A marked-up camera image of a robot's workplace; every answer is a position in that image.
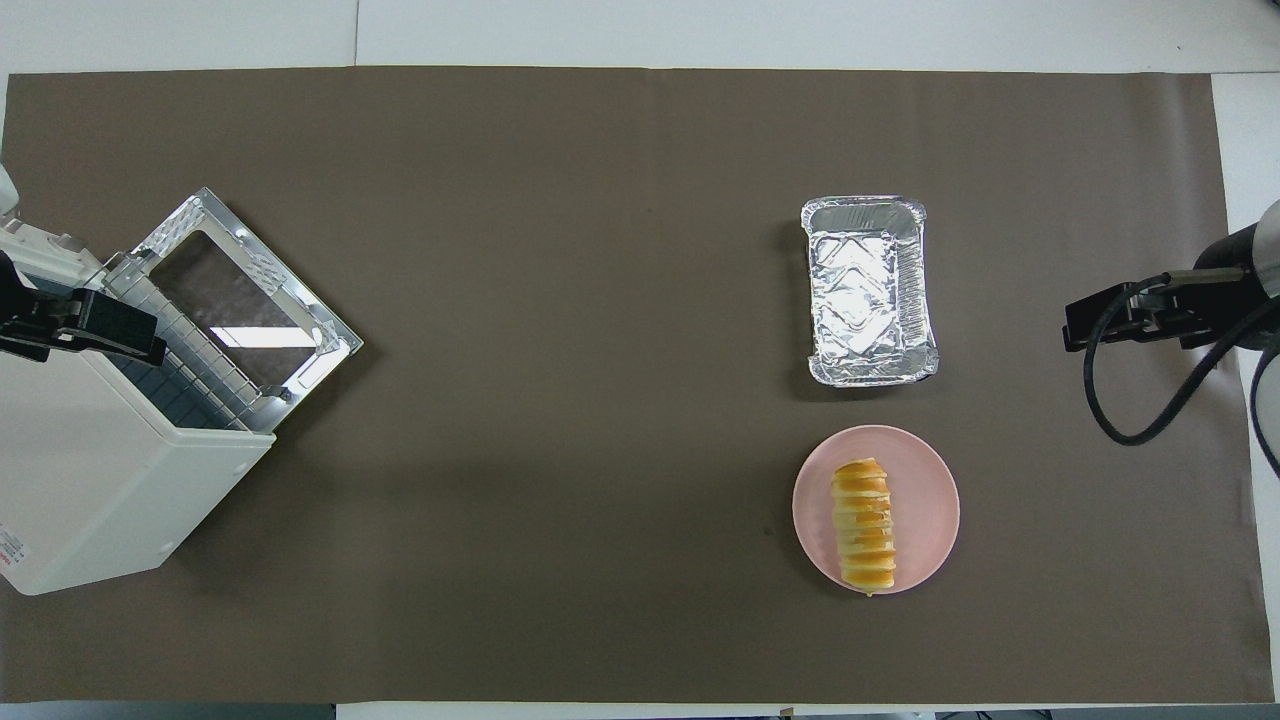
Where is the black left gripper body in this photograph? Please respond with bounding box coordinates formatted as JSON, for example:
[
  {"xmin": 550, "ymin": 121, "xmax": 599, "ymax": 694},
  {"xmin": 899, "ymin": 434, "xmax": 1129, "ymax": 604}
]
[{"xmin": 0, "ymin": 250, "xmax": 83, "ymax": 348}]

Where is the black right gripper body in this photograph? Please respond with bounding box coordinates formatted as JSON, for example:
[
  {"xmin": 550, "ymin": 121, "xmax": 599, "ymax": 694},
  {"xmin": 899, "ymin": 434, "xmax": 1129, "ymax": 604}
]
[{"xmin": 1133, "ymin": 264, "xmax": 1253, "ymax": 352}]

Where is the aluminium foil tray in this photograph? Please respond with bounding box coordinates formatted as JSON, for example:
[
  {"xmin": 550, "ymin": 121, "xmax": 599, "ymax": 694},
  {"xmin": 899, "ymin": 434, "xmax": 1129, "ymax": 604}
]
[{"xmin": 800, "ymin": 195, "xmax": 941, "ymax": 389}]

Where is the sliced golden bread loaf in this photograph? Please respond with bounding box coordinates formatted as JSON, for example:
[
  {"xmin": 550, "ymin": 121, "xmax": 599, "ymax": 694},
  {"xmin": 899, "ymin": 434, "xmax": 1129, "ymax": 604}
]
[{"xmin": 830, "ymin": 458, "xmax": 898, "ymax": 598}]

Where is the cream toaster oven body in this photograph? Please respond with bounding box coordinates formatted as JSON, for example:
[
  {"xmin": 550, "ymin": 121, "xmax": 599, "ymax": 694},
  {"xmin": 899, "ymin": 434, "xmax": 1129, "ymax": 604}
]
[{"xmin": 0, "ymin": 215, "xmax": 277, "ymax": 598}]

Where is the glass oven door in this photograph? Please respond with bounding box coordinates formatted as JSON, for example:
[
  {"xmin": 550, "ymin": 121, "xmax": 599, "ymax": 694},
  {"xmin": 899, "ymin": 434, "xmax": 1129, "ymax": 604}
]
[{"xmin": 105, "ymin": 187, "xmax": 365, "ymax": 433}]

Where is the pink round plate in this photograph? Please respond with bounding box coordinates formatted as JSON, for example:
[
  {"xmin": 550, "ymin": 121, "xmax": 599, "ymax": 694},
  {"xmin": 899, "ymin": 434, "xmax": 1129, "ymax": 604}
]
[{"xmin": 792, "ymin": 425, "xmax": 961, "ymax": 596}]

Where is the brown table mat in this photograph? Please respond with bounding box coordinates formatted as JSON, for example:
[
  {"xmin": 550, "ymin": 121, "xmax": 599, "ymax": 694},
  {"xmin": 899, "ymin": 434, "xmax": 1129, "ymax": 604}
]
[{"xmin": 0, "ymin": 66, "xmax": 1277, "ymax": 705}]

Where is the oven wire rack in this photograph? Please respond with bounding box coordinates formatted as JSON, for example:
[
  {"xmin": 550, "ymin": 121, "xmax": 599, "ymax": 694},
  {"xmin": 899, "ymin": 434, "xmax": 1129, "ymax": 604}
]
[{"xmin": 108, "ymin": 268, "xmax": 263, "ymax": 431}]

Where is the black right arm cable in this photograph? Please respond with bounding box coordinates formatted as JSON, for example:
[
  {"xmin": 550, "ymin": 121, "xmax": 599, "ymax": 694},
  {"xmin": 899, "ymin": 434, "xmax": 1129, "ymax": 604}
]
[{"xmin": 1083, "ymin": 272, "xmax": 1280, "ymax": 479}]

